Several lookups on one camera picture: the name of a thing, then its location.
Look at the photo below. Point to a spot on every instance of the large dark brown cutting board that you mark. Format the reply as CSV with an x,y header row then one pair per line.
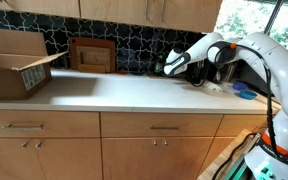
x,y
92,41

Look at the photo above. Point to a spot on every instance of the white crumpled cloth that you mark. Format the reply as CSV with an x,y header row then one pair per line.
x,y
214,87

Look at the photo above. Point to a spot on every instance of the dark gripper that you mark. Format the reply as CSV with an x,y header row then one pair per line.
x,y
200,71

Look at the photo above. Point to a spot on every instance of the small wooden board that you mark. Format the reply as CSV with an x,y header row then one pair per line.
x,y
91,68

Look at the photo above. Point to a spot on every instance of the open cardboard box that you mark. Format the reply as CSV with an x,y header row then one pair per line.
x,y
4,83

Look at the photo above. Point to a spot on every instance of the window with dark frame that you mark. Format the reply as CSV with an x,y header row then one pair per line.
x,y
244,16

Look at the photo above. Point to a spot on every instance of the light wood upper cabinet door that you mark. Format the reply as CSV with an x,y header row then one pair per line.
x,y
34,7
187,13
114,10

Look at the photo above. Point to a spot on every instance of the small metal cabinet knob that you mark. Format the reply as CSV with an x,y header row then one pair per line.
x,y
38,145
24,144
165,143
155,142

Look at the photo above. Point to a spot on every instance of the light wood lower cabinet door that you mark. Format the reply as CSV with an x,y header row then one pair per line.
x,y
217,148
4,163
184,158
70,161
127,160

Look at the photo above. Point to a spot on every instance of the light wood cutting board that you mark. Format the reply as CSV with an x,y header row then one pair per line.
x,y
94,55

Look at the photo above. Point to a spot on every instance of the light wood drawer front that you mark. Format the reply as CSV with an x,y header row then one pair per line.
x,y
67,124
237,125
127,125

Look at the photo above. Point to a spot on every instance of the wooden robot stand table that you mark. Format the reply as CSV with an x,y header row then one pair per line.
x,y
214,168

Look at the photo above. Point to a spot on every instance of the small blue plate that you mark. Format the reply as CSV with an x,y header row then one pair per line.
x,y
138,73

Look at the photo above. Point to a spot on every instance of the blue bowl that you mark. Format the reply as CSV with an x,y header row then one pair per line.
x,y
240,86
248,94

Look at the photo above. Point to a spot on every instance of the light wood cabinet door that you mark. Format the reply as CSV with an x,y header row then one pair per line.
x,y
34,7
114,10
127,160
217,148
187,13
184,158
70,161
4,163

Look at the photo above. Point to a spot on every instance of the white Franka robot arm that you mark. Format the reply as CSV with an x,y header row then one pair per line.
x,y
284,70

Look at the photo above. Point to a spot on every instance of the small orange plate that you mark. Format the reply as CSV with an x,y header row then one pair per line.
x,y
120,72

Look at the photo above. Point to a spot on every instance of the metal kitchen container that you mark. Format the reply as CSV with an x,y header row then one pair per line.
x,y
230,71

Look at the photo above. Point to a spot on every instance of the aluminium mounting rail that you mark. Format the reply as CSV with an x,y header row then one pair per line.
x,y
240,166

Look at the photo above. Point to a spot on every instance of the green glass bottle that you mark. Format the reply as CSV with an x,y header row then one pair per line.
x,y
159,65

